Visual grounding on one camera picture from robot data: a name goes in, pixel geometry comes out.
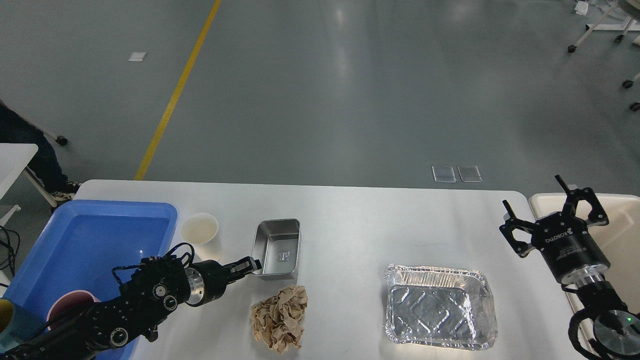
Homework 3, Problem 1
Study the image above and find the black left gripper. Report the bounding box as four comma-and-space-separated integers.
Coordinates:
185, 256, 263, 307

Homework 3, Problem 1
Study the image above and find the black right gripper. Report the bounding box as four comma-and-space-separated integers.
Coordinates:
499, 174, 611, 283

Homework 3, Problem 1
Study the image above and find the stainless steel rectangular container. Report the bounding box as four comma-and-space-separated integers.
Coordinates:
251, 218, 301, 281

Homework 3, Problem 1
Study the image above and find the pink ribbed mug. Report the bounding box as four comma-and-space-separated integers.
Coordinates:
46, 289, 101, 331

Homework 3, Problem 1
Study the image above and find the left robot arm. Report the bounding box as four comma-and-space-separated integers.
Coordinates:
1, 244, 262, 360

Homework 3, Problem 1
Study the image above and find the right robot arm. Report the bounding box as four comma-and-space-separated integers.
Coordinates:
499, 174, 639, 360

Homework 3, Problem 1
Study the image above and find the white paper cup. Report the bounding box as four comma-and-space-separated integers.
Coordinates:
180, 212, 223, 261

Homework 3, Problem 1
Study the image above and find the beige plastic bin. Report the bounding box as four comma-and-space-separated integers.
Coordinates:
528, 193, 640, 360

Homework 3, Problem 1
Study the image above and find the crumpled brown paper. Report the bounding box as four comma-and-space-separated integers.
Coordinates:
250, 285, 309, 354

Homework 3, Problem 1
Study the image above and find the right floor plate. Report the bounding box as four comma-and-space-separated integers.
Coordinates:
457, 165, 483, 183

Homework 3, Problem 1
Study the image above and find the floor plate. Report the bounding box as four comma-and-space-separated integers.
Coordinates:
431, 165, 457, 183
457, 165, 483, 183

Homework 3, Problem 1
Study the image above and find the left floor plate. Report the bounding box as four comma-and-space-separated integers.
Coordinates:
431, 165, 457, 183

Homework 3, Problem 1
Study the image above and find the aluminium foil tray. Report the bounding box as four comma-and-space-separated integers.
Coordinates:
384, 264, 498, 351

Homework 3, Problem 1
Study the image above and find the blue plastic tray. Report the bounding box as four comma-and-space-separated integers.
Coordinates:
0, 200, 178, 360

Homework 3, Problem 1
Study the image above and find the rolling rack leg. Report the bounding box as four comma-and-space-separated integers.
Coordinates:
42, 129, 69, 147

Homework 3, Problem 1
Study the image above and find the teal mug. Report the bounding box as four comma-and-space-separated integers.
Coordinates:
0, 298, 47, 354

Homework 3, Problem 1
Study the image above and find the seated person leg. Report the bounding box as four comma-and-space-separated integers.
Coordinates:
0, 102, 81, 202

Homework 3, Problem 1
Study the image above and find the white cart frame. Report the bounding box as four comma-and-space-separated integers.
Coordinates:
566, 0, 640, 54

